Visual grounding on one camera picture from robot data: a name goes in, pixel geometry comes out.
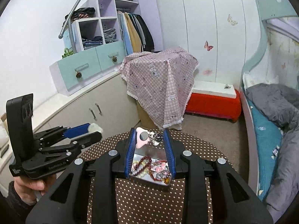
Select grey storage box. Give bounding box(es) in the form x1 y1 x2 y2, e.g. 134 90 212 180
128 145 172 190

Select mint green drawer unit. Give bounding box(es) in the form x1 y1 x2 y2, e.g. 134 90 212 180
50 41 126 96

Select pink bear charm keychain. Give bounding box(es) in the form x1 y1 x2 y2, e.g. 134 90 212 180
150 161 170 180

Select pink gingham bear cloth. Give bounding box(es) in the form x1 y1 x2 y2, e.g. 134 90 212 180
119 47 199 129

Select teal bed sheet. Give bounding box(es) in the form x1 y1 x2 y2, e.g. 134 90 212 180
247 100 282 201

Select dark red bead bracelet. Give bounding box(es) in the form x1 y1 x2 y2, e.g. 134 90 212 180
132 156 164 181

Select pale green jade pendant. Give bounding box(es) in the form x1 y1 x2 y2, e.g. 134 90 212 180
88 123 103 133

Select beige cabinet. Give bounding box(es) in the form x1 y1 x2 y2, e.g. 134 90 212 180
0 71 141 192

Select red storage bench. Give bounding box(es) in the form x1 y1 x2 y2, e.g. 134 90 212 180
186 80 242 122

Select person left hand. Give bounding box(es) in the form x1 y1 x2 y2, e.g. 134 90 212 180
14 174 57 205

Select hanging clothes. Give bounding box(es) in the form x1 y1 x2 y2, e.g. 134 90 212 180
118 11 155 55

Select brown polka dot tablecloth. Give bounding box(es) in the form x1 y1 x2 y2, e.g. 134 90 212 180
78 130 234 224

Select grey quilt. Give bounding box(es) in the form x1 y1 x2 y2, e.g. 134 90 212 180
245 83 298 223

